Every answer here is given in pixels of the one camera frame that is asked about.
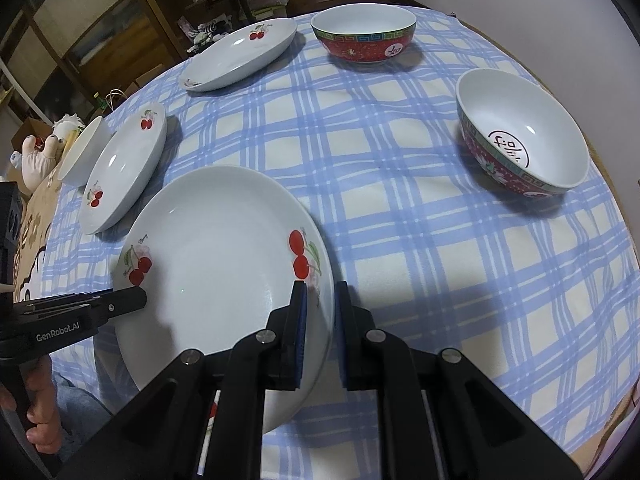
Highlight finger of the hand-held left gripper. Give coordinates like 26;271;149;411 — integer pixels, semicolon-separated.
12;286;149;322

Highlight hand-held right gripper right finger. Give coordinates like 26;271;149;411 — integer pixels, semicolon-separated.
335;281;586;480

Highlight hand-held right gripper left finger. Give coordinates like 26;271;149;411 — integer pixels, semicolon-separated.
50;280;308;480

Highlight white cherry plate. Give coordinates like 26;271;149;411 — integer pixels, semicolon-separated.
79;102;168;235
114;165;336;434
180;18;298;93

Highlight plain white bowl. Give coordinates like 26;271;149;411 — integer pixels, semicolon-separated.
58;115;112;187

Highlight red patterned bowl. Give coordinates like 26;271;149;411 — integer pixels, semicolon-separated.
456;69;591;200
310;4;417;65

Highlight person's left hand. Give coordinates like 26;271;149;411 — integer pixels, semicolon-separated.
0;355;62;456

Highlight blue grey pants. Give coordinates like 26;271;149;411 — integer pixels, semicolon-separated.
50;372;118;433

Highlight brown floral blanket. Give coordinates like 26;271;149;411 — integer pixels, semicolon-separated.
12;160;66;306

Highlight blue plaid blanket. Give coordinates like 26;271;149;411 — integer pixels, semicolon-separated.
37;7;636;480

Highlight cream stuffed toy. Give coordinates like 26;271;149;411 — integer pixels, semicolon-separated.
21;134;66;192

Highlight white fluffy stuffed toy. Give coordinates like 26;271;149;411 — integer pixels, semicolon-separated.
51;114;84;142

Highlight brown cardboard box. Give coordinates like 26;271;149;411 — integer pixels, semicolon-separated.
10;117;55;155

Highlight wooden cabinet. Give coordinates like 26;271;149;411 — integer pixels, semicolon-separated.
0;0;201;128

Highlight wicker basket with toys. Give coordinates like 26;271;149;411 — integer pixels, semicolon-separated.
177;16;237;57

